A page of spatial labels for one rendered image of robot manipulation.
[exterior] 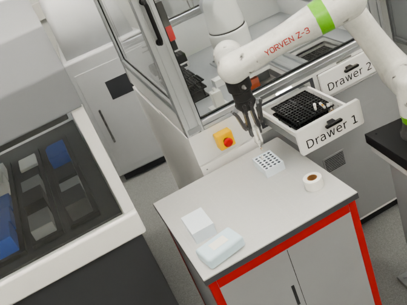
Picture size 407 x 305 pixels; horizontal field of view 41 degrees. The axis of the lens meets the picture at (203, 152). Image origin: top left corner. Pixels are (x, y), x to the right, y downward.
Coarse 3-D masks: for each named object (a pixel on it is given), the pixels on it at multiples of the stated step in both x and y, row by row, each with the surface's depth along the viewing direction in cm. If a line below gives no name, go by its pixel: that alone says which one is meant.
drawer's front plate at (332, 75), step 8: (360, 56) 243; (344, 64) 242; (352, 64) 243; (360, 64) 245; (368, 64) 246; (328, 72) 240; (336, 72) 242; (344, 72) 243; (352, 72) 245; (368, 72) 248; (320, 80) 240; (328, 80) 242; (336, 80) 243; (344, 80) 245; (352, 80) 246; (320, 88) 243; (328, 88) 243; (336, 88) 245
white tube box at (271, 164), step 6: (258, 156) 227; (264, 156) 225; (270, 156) 224; (276, 156) 222; (258, 162) 223; (264, 162) 221; (270, 162) 220; (276, 162) 218; (282, 162) 217; (258, 168) 224; (264, 168) 218; (270, 168) 216; (276, 168) 217; (282, 168) 218; (264, 174) 219; (270, 174) 217
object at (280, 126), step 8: (304, 88) 242; (312, 88) 239; (288, 96) 241; (320, 96) 234; (328, 96) 228; (272, 104) 239; (336, 104) 224; (344, 104) 218; (264, 112) 236; (272, 112) 241; (264, 120) 238; (272, 120) 230; (280, 120) 237; (280, 128) 224; (288, 128) 217; (288, 136) 220; (296, 144) 216
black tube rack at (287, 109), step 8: (296, 96) 237; (304, 96) 235; (312, 96) 232; (280, 104) 236; (288, 104) 234; (296, 104) 231; (304, 104) 228; (312, 104) 226; (280, 112) 230; (288, 112) 227; (296, 112) 225; (304, 112) 223; (312, 112) 220; (328, 112) 222; (288, 120) 227; (296, 120) 219; (312, 120) 221; (296, 128) 220
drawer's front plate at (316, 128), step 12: (348, 108) 211; (360, 108) 213; (324, 120) 209; (348, 120) 213; (360, 120) 215; (300, 132) 206; (312, 132) 208; (324, 132) 211; (336, 132) 213; (300, 144) 208; (312, 144) 210; (324, 144) 213
